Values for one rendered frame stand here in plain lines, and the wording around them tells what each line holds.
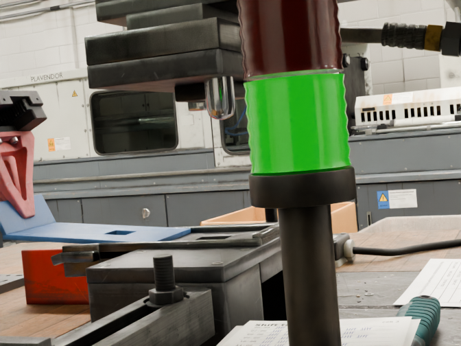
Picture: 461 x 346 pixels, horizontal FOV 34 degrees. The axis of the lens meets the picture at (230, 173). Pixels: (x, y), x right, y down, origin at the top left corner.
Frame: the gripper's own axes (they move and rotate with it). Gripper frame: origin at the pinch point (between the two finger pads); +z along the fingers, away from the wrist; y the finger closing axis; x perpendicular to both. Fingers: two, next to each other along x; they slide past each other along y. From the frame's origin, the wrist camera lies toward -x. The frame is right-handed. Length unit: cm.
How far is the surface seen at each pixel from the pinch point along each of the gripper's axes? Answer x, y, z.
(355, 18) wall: 651, -61, -130
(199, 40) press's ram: -8.8, 25.0, -0.9
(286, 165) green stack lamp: -28.2, 32.4, 10.4
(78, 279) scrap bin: 12.2, -7.0, 6.6
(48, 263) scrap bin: 12.2, -9.4, 3.5
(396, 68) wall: 648, -52, -69
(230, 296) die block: -10.8, 19.4, 14.4
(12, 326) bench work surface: 3.7, -10.0, 8.0
